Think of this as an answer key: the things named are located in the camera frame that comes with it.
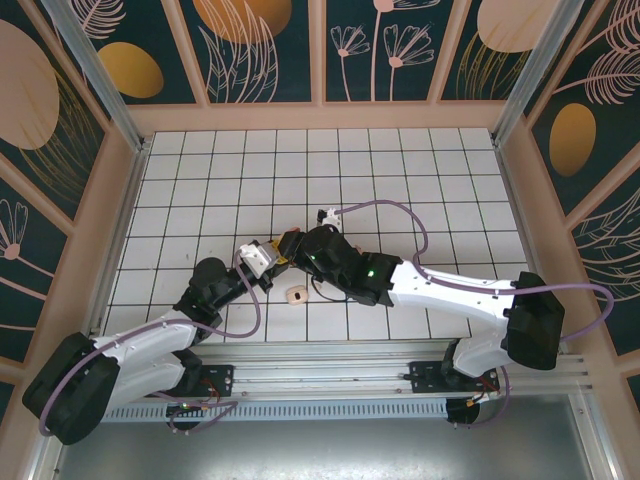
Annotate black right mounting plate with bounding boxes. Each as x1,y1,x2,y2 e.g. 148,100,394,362
408,360,501,394

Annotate aluminium side strip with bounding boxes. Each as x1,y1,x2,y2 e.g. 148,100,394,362
494,142,564,346
92,144,150,336

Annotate aluminium corner post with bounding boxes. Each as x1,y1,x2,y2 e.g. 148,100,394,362
492,0,589,146
42,0,151,154

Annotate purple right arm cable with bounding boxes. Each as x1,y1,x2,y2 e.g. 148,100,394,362
335,199,615,431

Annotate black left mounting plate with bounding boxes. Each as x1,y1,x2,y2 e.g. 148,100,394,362
197,364,236,394

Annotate black mounting plate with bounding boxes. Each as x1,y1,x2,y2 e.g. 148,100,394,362
197,364,236,394
408,360,501,394

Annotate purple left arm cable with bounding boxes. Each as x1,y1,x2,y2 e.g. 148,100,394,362
39,252,264,436

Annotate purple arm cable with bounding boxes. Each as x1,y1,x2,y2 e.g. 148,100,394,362
39,252,264,436
335,199,615,431

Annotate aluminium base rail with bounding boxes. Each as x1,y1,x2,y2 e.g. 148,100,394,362
197,342,589,401

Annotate grey slotted cable duct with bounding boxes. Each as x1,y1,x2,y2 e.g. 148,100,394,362
107,398,450,422

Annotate grey metal base sheet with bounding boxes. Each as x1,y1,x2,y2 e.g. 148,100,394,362
29,394,616,480

